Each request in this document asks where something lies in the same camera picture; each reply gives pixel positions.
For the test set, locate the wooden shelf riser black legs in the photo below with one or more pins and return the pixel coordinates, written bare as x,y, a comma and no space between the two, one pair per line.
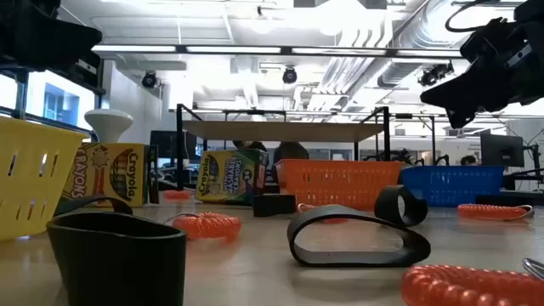
276,132

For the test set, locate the long black rubber band loop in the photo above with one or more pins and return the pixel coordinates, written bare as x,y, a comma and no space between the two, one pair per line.
361,258

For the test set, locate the person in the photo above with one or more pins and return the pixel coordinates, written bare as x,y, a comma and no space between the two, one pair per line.
251,145
467,160
291,151

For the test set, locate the white mushroom lamp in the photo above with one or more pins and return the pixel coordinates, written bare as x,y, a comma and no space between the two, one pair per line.
108,123

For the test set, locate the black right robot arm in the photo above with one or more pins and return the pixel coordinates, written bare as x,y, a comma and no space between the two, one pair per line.
533,8

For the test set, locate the black ceiling spotlight cluster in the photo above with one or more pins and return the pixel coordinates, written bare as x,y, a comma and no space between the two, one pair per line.
429,77

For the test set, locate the black computer monitor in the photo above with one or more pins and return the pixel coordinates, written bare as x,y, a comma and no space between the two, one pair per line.
163,144
501,151

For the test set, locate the small black rubber band loop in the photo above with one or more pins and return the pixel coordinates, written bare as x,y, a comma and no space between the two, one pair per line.
384,208

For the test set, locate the yellow plastic basket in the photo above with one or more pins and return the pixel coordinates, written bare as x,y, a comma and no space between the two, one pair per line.
25,140

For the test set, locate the blue plastic basket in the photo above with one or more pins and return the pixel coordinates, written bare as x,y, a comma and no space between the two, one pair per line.
450,170

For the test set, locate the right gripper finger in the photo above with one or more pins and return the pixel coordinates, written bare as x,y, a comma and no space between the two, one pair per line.
467,91
460,118

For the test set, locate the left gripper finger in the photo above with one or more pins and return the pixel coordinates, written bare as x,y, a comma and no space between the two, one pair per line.
87,76
76,42

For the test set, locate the yellow Crayola crayons box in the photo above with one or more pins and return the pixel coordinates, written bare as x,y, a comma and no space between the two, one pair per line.
102,178

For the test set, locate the orange plastic basket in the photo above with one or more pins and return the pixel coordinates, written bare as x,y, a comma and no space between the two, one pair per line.
340,163

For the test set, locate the black cup foreground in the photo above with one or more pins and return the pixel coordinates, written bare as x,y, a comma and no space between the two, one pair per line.
119,272

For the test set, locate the small black block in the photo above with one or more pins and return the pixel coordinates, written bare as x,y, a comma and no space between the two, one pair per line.
274,206

